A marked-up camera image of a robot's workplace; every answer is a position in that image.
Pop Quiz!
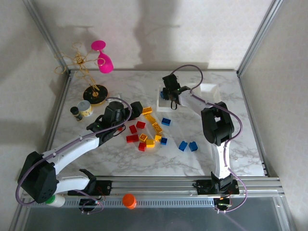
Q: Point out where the orange bottle cap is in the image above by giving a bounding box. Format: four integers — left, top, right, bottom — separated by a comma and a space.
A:
122, 193, 138, 209

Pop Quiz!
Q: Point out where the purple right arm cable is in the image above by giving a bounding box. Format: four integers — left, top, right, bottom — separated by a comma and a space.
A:
169, 64, 249, 214

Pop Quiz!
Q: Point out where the thin purple base cable loop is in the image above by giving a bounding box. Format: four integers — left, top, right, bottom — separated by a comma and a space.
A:
79, 190, 106, 215

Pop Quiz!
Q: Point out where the gold wire glass rack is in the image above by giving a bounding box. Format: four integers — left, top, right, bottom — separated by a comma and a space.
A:
54, 42, 109, 107

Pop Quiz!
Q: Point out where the aluminium frame post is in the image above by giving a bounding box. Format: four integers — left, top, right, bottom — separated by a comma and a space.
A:
236, 0, 284, 77
23, 0, 72, 76

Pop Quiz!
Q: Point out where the grey metal panel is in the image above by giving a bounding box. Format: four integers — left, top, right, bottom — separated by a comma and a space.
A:
9, 197, 296, 231

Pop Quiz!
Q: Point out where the white yellow can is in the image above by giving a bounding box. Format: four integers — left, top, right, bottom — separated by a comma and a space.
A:
77, 100, 93, 118

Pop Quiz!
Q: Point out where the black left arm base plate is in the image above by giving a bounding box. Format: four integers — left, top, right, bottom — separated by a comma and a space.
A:
68, 180, 113, 196

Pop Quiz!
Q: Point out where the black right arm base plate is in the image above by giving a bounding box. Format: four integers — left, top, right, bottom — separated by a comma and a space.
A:
193, 179, 239, 195

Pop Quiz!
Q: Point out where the white bottle green cap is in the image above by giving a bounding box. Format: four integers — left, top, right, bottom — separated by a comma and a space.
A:
45, 194, 66, 208

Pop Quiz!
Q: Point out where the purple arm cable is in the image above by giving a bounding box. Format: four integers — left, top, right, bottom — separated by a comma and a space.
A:
169, 64, 249, 214
15, 97, 133, 205

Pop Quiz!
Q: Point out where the group of blue bricks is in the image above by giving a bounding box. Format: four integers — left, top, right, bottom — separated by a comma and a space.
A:
156, 83, 183, 113

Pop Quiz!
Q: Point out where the aluminium front rail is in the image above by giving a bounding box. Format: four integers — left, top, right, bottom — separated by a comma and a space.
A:
20, 176, 285, 208

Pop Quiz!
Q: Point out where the pink wine glass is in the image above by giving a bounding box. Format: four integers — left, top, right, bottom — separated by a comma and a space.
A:
90, 40, 114, 74

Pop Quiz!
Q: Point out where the small dark bottle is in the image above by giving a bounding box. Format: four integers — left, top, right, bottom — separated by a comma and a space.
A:
70, 106, 83, 122

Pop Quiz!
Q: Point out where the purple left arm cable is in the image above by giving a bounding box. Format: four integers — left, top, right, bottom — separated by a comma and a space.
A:
15, 97, 133, 205

